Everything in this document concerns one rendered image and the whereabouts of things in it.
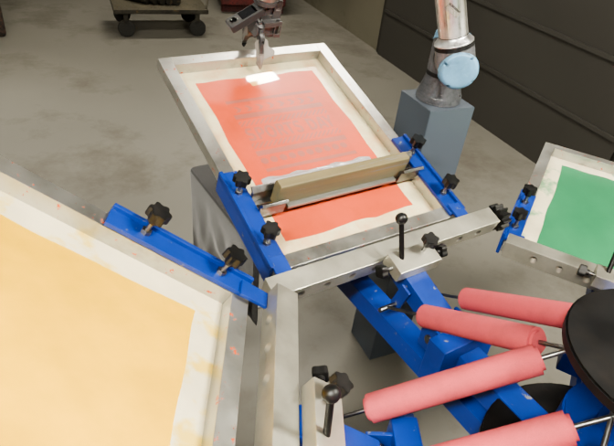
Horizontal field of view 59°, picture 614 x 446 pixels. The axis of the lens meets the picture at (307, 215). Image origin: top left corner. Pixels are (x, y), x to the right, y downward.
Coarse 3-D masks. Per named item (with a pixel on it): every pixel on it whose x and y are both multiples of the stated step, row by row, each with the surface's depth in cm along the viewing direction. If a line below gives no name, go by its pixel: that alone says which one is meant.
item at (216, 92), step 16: (224, 80) 167; (240, 80) 169; (208, 96) 161; (224, 96) 163; (240, 96) 165; (224, 112) 158; (224, 128) 154; (240, 128) 156; (240, 144) 152; (240, 160) 148; (256, 160) 149; (256, 176) 146; (288, 208) 141; (304, 208) 143; (320, 208) 144; (336, 208) 146; (288, 224) 138; (304, 224) 139; (320, 224) 141; (336, 224) 142; (288, 240) 135
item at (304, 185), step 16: (368, 160) 145; (384, 160) 147; (400, 160) 149; (304, 176) 135; (320, 176) 136; (336, 176) 139; (352, 176) 143; (368, 176) 147; (384, 176) 151; (272, 192) 135; (288, 192) 134; (304, 192) 137; (320, 192) 141
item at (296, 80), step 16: (288, 80) 175; (304, 80) 178; (320, 96) 175; (336, 112) 171; (352, 128) 168; (352, 144) 164; (336, 160) 158; (368, 192) 153; (384, 192) 154; (400, 192) 156; (352, 208) 147; (368, 208) 149; (384, 208) 150
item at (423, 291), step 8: (424, 272) 128; (392, 280) 130; (408, 280) 125; (416, 280) 126; (424, 280) 126; (408, 288) 125; (416, 288) 124; (424, 288) 125; (432, 288) 126; (416, 296) 124; (424, 296) 123; (432, 296) 124; (440, 296) 125; (408, 304) 127; (416, 304) 125; (432, 304) 123; (440, 304) 123; (448, 304) 124
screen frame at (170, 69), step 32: (160, 64) 160; (192, 64) 164; (224, 64) 170; (256, 64) 176; (352, 96) 175; (192, 128) 149; (384, 128) 167; (224, 160) 142; (416, 224) 144; (288, 256) 127; (320, 256) 130
